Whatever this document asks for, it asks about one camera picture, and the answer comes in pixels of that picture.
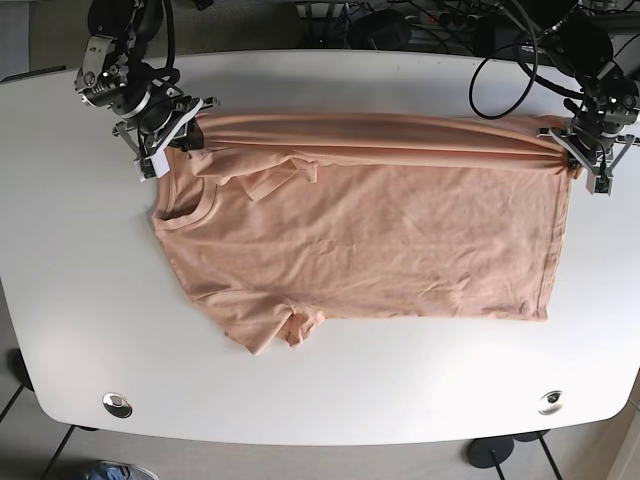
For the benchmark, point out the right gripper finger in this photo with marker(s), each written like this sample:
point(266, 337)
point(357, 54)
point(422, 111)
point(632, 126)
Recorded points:
point(189, 137)

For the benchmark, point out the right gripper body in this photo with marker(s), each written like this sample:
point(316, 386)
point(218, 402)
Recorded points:
point(150, 104)

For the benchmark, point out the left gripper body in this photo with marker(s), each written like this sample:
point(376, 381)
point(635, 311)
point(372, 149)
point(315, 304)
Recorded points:
point(595, 138)

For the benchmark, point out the beige T-shirt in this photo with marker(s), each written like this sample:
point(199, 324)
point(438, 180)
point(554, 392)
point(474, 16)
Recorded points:
point(282, 221)

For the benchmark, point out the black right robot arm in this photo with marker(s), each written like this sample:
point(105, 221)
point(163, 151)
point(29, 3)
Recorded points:
point(152, 21)

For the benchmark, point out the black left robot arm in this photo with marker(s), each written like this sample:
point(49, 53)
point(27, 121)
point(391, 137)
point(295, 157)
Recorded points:
point(571, 54)

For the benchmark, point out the black power adapter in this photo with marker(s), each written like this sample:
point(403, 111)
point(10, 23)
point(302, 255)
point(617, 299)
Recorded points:
point(386, 30)

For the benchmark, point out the left chrome table grommet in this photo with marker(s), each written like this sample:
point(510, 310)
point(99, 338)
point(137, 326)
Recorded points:
point(117, 405)

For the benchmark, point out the chrome table grommet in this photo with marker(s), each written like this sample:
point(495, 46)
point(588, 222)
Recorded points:
point(117, 405)
point(550, 403)

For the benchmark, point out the right chrome table grommet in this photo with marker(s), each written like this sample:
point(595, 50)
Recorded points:
point(550, 403)

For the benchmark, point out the grey sneaker shoe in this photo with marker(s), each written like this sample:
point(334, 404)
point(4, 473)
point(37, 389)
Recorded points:
point(121, 471)

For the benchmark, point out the black round stand base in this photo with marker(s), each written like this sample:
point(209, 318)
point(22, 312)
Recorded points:
point(489, 452)

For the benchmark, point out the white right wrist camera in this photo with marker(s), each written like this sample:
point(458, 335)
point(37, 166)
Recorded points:
point(151, 167)

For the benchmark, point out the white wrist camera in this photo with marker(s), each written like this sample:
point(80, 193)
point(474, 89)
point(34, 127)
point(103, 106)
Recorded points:
point(599, 184)
point(151, 167)

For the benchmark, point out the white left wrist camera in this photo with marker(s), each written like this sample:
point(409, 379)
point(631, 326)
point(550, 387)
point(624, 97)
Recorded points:
point(599, 184)

